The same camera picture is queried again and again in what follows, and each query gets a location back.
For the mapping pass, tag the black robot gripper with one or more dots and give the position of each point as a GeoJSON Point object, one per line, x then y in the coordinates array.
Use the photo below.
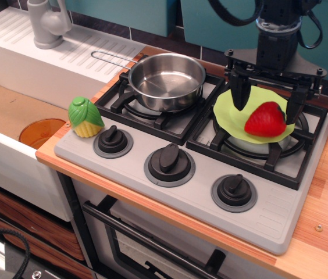
{"type": "Point", "coordinates": [275, 61]}

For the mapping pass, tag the red plastic strawberry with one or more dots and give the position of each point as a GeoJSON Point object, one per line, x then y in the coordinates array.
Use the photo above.
{"type": "Point", "coordinates": [268, 120]}

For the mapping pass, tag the steel saucepan with wire handle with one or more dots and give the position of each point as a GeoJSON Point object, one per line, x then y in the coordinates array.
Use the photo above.
{"type": "Point", "coordinates": [166, 82]}

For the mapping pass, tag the green yellow plastic corncob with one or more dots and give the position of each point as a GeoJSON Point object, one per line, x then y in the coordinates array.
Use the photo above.
{"type": "Point", "coordinates": [84, 117]}

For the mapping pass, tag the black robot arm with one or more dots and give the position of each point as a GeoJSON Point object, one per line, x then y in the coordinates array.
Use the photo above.
{"type": "Point", "coordinates": [285, 16]}

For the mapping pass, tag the light green plastic plate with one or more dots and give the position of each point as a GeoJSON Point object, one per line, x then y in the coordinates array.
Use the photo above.
{"type": "Point", "coordinates": [233, 121]}

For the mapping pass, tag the black right stove knob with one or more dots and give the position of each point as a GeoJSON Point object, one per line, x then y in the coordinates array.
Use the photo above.
{"type": "Point", "coordinates": [234, 193]}

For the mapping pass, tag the black stove knob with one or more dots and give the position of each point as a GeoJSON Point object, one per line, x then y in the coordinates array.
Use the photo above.
{"type": "Point", "coordinates": [234, 193]}
{"type": "Point", "coordinates": [169, 166]}
{"type": "Point", "coordinates": [113, 143]}

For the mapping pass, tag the grey toy stove top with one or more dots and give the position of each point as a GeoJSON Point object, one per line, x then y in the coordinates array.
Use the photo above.
{"type": "Point", "coordinates": [269, 224]}

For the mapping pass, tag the black middle stove knob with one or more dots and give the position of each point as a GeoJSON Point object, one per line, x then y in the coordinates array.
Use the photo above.
{"type": "Point", "coordinates": [169, 166]}

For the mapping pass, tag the black left stove knob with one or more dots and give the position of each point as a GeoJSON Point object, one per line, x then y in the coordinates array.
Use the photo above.
{"type": "Point", "coordinates": [113, 143]}

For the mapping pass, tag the black right burner grate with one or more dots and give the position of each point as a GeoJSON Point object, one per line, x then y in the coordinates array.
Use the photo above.
{"type": "Point", "coordinates": [284, 162]}

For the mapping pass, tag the black burner grate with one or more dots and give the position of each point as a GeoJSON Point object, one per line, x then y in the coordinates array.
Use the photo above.
{"type": "Point", "coordinates": [173, 127]}
{"type": "Point", "coordinates": [284, 162]}

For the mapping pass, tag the teal cabinet right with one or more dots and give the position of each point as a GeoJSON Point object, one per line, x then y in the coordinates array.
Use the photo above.
{"type": "Point", "coordinates": [202, 26]}

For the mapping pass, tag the teal cabinet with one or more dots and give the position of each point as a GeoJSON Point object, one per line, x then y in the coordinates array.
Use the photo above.
{"type": "Point", "coordinates": [202, 26]}
{"type": "Point", "coordinates": [155, 17]}

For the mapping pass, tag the black left burner grate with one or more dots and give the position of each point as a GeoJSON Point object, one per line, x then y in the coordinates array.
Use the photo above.
{"type": "Point", "coordinates": [173, 127]}

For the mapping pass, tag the teal cabinet left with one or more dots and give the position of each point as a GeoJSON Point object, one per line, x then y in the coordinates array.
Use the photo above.
{"type": "Point", "coordinates": [155, 17]}

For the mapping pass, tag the toy oven door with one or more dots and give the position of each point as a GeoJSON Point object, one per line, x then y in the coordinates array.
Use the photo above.
{"type": "Point", "coordinates": [139, 262]}

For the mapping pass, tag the grey toy faucet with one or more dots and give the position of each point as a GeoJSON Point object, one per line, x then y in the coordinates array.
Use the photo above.
{"type": "Point", "coordinates": [48, 26]}

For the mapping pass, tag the orange sink drain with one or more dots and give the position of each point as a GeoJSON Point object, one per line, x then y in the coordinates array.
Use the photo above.
{"type": "Point", "coordinates": [39, 132]}

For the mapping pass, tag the wooden drawer front lower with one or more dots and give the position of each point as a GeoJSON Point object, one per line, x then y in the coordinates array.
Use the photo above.
{"type": "Point", "coordinates": [57, 249]}

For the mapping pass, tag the wooden drawer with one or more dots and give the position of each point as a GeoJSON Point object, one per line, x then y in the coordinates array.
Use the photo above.
{"type": "Point", "coordinates": [22, 212]}
{"type": "Point", "coordinates": [57, 249]}

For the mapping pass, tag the wooden drawer front upper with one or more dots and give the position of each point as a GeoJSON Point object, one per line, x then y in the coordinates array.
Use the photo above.
{"type": "Point", "coordinates": [22, 212]}

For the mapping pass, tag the black oven door handle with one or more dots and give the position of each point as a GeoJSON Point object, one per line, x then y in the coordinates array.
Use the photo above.
{"type": "Point", "coordinates": [208, 271]}

